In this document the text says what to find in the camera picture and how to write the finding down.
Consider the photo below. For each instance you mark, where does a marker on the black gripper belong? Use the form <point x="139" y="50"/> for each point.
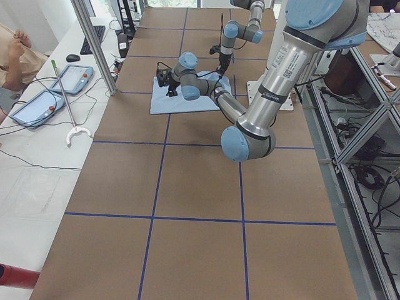
<point x="172" y="85"/>
<point x="224" y="59"/>

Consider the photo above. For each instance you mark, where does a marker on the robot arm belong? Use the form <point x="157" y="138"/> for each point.
<point x="311" y="27"/>
<point x="234" y="30"/>

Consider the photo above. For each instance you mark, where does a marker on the far teach pendant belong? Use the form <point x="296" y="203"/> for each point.
<point x="75" y="77"/>

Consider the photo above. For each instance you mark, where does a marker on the teach pendant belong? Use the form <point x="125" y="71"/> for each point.
<point x="75" y="77"/>
<point x="39" y="109"/>

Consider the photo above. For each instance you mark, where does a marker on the white reach grabber stick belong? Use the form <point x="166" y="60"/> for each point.
<point x="75" y="128"/>

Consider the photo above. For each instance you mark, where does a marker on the black computer mouse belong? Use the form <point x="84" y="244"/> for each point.
<point x="71" y="58"/>

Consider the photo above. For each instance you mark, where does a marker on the near teach pendant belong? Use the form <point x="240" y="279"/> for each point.
<point x="39" y="109"/>

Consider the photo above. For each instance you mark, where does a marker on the seated person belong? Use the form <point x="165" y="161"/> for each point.
<point x="19" y="61"/>

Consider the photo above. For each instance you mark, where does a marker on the red fire extinguisher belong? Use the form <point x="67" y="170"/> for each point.
<point x="16" y="277"/>

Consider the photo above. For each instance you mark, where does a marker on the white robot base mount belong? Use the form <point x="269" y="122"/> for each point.
<point x="258" y="90"/>

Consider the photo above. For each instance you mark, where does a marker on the aluminium frame post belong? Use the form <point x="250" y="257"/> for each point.
<point x="87" y="27"/>

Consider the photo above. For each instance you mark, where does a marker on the aluminium frame rack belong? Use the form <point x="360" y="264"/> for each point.
<point x="355" y="121"/>

